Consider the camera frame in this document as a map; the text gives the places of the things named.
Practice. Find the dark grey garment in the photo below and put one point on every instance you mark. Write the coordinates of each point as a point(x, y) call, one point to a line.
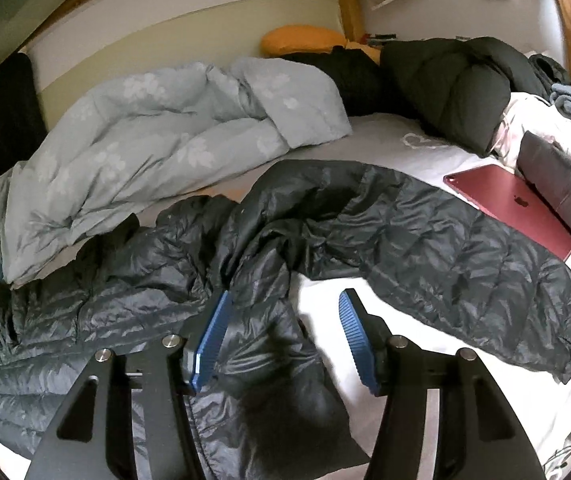
point(550, 67)

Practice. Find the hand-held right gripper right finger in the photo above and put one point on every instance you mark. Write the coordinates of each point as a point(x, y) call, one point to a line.
point(358, 340)

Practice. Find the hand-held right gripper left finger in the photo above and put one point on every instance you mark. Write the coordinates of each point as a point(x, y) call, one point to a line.
point(210, 345)

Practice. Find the orange pillow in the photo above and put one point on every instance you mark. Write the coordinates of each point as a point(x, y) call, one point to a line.
point(300, 40)

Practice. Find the red tablet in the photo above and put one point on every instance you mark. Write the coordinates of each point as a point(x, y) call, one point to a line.
point(505, 200)

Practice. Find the dark green puffer coat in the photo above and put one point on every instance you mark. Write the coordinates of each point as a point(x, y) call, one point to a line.
point(440, 90)

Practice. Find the grey folded garment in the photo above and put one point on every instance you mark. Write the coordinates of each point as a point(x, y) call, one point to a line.
point(555, 175)

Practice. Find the light blue floral duvet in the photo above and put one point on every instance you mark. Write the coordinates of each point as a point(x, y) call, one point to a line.
point(140, 135)

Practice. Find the pink and white cloth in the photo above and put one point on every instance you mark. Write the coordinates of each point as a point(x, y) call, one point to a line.
point(520, 115)

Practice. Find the black down jacket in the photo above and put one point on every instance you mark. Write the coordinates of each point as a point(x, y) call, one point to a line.
point(415, 250)

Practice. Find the black hanging bag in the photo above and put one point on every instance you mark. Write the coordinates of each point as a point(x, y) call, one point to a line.
point(5, 110)

